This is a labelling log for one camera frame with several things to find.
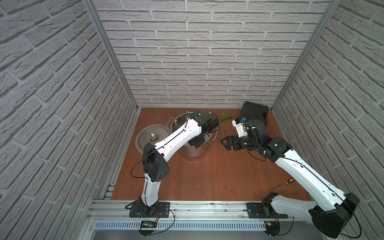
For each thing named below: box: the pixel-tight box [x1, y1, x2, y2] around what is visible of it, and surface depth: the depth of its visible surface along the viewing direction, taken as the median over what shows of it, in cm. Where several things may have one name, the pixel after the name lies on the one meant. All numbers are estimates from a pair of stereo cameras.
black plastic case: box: [242, 101, 269, 128], surface depth 116 cm
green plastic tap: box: [221, 113, 234, 122], surface depth 116 cm
